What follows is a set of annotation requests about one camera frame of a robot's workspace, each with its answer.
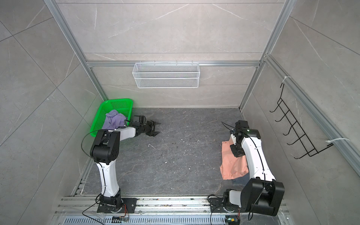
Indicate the aluminium frame profile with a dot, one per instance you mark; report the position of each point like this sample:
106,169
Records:
346,148

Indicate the white wire mesh basket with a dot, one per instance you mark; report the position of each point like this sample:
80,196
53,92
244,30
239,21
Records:
156,75

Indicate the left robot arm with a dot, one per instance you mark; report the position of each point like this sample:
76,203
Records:
105,150

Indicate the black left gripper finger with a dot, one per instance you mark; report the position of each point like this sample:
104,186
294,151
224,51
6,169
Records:
153,123
153,133

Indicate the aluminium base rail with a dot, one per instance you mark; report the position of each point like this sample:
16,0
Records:
162,210

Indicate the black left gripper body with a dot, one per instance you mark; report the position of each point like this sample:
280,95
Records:
145,128

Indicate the purple t-shirt in basket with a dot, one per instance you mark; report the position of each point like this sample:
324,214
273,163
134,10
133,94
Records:
114,120

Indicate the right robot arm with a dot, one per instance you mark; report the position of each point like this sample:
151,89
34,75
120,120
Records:
262,194

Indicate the white cable tie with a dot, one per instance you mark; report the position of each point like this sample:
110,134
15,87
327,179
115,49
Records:
337,139

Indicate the pink graphic t-shirt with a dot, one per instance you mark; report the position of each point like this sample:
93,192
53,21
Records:
232,167

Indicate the black wire hook rack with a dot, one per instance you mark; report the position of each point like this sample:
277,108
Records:
296,128

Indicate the green plastic laundry basket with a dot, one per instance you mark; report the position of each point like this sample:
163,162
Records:
123,106

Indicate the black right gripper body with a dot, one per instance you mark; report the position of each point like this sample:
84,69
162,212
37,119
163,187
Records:
237,150

